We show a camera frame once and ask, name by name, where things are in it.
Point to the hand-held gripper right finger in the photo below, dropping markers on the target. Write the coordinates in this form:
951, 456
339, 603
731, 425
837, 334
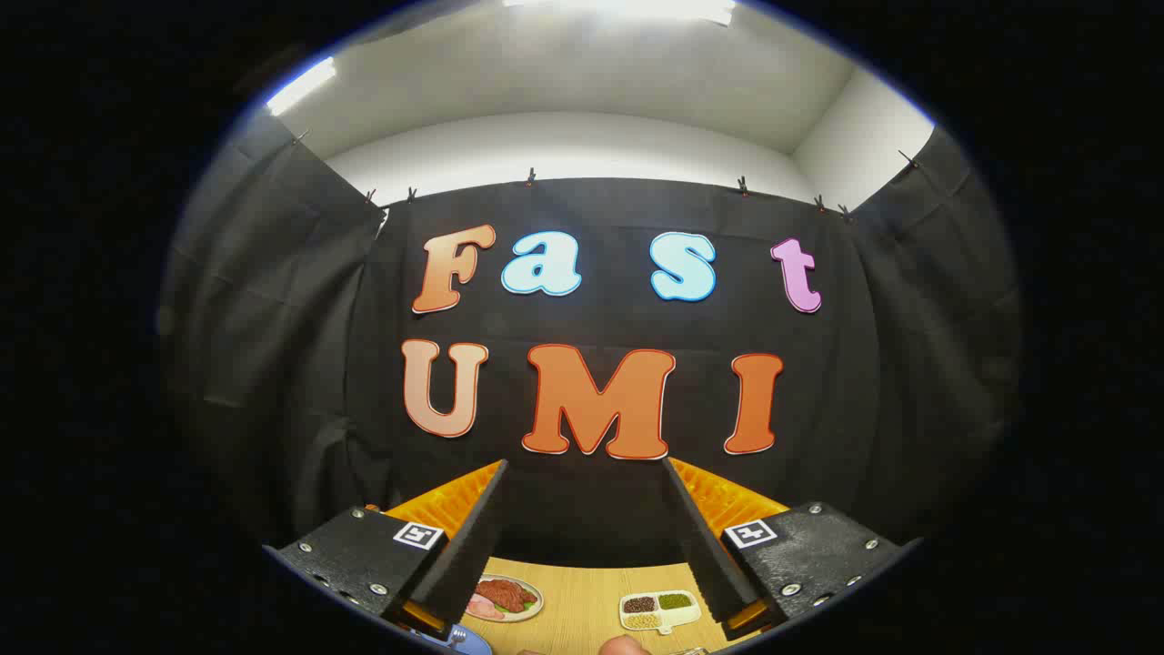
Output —
705, 546

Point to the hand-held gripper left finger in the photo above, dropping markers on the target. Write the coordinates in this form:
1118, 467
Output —
468, 546

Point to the plate of sliced meat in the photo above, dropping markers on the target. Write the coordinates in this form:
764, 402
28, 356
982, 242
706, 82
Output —
505, 598

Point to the white divided tray with beans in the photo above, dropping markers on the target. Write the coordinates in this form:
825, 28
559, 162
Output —
659, 609

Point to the blue round plate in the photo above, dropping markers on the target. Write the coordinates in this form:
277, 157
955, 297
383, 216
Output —
479, 648

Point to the row of black cloth clips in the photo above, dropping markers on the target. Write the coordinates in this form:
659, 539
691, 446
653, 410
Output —
530, 176

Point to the ceiling light panel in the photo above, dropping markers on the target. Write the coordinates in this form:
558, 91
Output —
300, 85
627, 7

